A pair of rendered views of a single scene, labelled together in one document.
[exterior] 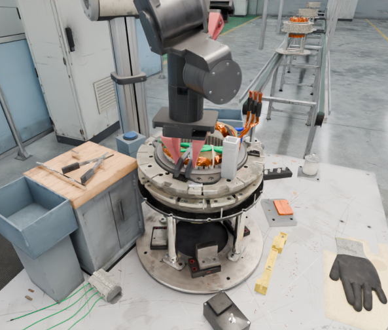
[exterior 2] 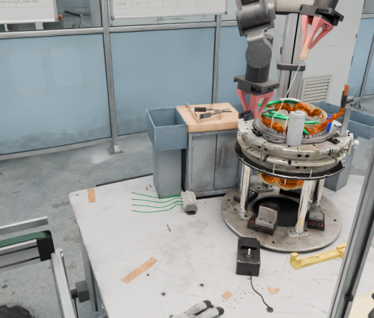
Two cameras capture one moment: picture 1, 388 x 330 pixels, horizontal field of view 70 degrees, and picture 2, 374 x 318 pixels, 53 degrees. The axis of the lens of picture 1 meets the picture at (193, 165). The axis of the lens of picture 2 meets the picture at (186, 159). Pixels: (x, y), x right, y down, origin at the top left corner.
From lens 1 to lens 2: 0.61 m
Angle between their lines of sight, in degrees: 37
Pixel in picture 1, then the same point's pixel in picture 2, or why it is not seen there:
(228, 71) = (261, 48)
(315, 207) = not seen: outside the picture
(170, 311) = (217, 237)
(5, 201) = (159, 118)
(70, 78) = not seen: hidden behind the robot
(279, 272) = (325, 266)
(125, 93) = (280, 77)
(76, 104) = not seen: hidden behind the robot
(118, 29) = (290, 23)
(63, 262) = (171, 170)
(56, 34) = (283, 23)
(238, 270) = (286, 243)
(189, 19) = (258, 18)
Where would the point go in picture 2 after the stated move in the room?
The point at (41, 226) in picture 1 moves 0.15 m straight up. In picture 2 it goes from (165, 132) to (164, 86)
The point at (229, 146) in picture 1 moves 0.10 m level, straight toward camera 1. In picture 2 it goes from (292, 116) to (267, 125)
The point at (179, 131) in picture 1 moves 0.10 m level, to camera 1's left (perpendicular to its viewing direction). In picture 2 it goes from (245, 86) to (213, 78)
